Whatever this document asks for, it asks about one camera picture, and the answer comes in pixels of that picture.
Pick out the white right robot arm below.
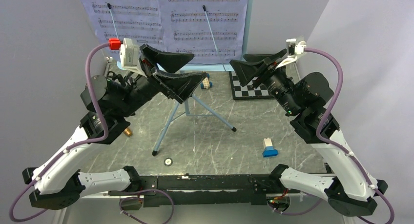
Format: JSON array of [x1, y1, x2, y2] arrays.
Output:
[[230, 50, 388, 217]]

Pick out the black microphone stand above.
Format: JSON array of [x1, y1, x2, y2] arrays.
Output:
[[106, 71, 126, 86]]

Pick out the sheet music pages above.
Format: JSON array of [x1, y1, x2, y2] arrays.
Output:
[[80, 0, 165, 50]]

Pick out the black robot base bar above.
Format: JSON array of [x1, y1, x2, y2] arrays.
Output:
[[108, 173, 301, 207]]

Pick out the black white chessboard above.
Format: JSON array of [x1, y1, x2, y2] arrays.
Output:
[[229, 70, 274, 101]]

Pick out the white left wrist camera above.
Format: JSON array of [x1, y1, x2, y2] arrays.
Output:
[[108, 38, 147, 78]]

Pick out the small round table insert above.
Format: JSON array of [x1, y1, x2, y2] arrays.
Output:
[[164, 158, 173, 166]]

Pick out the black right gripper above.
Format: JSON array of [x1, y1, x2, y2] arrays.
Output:
[[230, 48, 302, 115]]

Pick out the sheet music page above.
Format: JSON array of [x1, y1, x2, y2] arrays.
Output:
[[157, 0, 248, 64]]

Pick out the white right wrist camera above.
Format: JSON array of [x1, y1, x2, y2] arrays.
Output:
[[276, 36, 307, 68]]

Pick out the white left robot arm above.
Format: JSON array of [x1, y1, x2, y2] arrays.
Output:
[[23, 44, 207, 210]]

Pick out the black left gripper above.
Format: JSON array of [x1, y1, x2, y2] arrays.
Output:
[[116, 44, 208, 118]]

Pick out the blue white toy brick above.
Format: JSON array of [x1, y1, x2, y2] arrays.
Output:
[[262, 138, 279, 158]]

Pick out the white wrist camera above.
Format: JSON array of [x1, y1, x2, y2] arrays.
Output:
[[276, 36, 307, 68], [108, 38, 147, 78]]

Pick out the light blue music stand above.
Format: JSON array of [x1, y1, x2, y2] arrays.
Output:
[[106, 0, 254, 157]]

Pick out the gold microphone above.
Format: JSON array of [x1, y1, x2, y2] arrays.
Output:
[[124, 127, 133, 137]]

